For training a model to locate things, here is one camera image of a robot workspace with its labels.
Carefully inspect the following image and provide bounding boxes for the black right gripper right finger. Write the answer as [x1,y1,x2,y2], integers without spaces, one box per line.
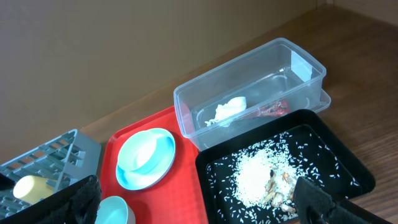
[294,177,391,224]

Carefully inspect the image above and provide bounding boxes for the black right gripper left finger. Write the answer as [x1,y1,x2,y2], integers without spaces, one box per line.
[1,175,101,224]

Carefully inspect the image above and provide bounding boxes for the mint green bowl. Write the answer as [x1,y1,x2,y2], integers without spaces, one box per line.
[95,196,136,224]

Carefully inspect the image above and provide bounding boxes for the yellow plastic cup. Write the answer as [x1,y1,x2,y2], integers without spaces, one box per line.
[12,175,57,204]

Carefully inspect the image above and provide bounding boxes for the rice and food scraps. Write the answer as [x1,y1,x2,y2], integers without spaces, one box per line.
[203,126,363,223]

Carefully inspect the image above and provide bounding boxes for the light blue plate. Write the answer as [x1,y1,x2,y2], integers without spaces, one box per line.
[116,128,176,190]

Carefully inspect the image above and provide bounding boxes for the light blue bowl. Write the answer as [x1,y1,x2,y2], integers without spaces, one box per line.
[118,130,167,172]

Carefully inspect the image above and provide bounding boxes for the red snack wrapper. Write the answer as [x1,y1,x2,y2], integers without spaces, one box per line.
[246,100,291,118]

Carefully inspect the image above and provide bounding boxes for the white napkin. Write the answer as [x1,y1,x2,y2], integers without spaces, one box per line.
[205,96,247,126]

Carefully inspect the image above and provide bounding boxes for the grey dishwasher rack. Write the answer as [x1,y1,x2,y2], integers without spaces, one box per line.
[1,129,101,220]

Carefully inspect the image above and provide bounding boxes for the black waste tray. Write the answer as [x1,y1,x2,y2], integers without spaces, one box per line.
[195,110,376,224]

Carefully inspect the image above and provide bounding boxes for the red plastic tray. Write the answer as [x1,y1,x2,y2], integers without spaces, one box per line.
[99,106,208,224]

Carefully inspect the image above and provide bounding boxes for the clear plastic bin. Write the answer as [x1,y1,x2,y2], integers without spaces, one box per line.
[174,38,331,151]

